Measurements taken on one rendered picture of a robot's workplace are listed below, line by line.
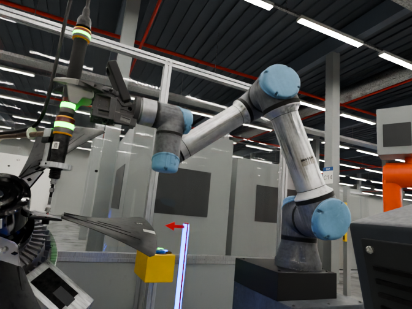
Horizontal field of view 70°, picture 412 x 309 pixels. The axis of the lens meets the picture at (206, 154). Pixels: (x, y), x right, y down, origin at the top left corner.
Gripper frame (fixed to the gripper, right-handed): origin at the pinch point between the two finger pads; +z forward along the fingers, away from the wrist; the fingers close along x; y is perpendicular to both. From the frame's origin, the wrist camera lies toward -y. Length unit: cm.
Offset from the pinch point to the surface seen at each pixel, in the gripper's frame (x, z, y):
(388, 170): 156, -370, -49
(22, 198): -6.0, 1.7, 28.7
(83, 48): -1.5, -3.7, -10.1
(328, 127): 414, -550, -203
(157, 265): 21, -38, 46
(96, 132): 12.5, -11.3, 7.7
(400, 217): -61, -34, 27
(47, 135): 2.0, 0.3, 13.0
